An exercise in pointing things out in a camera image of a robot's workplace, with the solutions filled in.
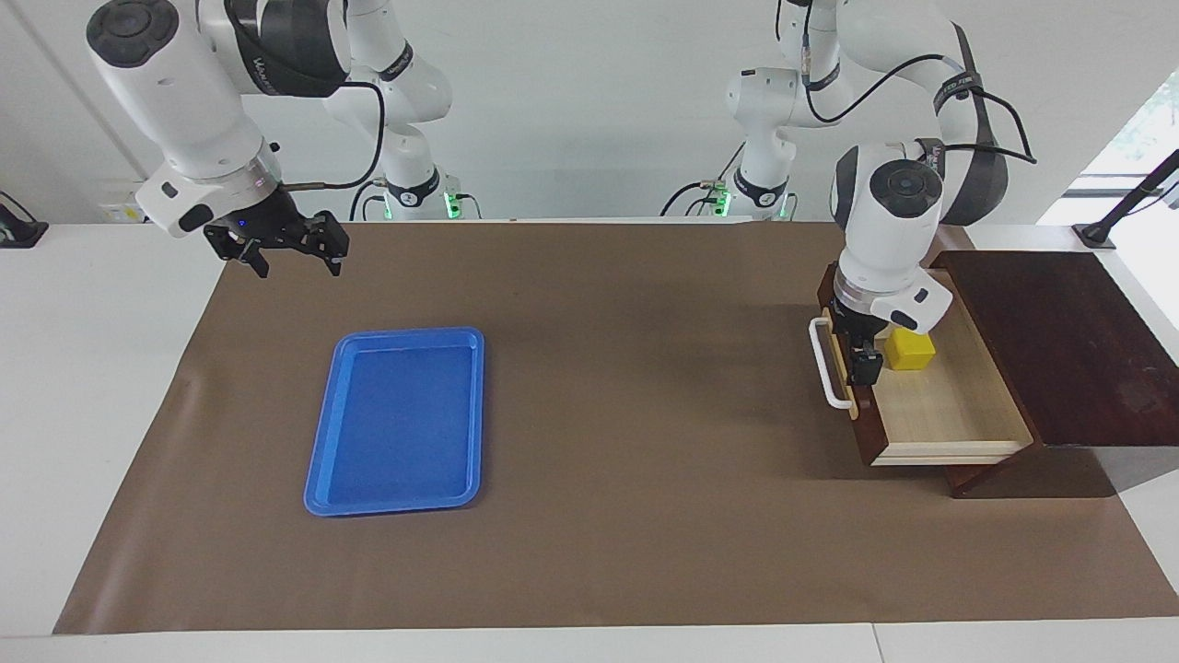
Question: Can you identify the black desk mount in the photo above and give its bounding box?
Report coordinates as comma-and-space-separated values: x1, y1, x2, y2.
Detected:
0, 191, 49, 250

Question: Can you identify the wooden drawer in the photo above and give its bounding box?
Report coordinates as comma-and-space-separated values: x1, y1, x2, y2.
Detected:
816, 262, 1034, 468

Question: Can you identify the brown paper table mat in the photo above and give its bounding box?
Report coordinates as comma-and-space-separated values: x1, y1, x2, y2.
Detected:
53, 221, 1179, 636

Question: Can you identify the black base cable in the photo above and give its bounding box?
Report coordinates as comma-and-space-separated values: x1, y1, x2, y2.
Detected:
660, 138, 749, 218
348, 178, 388, 222

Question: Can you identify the yellow cube block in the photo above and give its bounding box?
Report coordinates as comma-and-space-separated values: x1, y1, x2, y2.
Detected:
884, 329, 937, 372

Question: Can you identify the bright window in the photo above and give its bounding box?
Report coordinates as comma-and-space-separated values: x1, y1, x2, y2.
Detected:
1073, 69, 1179, 199

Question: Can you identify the blue plastic tray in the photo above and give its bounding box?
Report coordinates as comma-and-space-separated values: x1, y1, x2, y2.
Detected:
303, 326, 486, 518

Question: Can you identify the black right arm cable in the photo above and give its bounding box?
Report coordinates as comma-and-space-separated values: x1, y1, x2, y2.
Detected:
226, 0, 385, 191

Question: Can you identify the black camera stand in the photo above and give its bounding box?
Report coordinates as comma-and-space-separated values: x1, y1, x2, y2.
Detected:
1073, 149, 1179, 250

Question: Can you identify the dark brown wooden cabinet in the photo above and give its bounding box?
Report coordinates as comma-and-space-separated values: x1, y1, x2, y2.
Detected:
928, 249, 1179, 499

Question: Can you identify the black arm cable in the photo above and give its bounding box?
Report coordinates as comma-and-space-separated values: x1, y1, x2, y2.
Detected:
778, 0, 1037, 167
226, 0, 385, 191

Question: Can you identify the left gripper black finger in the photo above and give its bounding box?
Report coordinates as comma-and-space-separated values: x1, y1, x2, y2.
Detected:
849, 343, 885, 388

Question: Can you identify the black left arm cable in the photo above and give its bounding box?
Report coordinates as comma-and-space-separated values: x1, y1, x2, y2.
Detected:
778, 0, 1037, 167

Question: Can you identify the white drawer handle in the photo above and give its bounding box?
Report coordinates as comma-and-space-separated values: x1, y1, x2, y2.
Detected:
809, 317, 858, 410

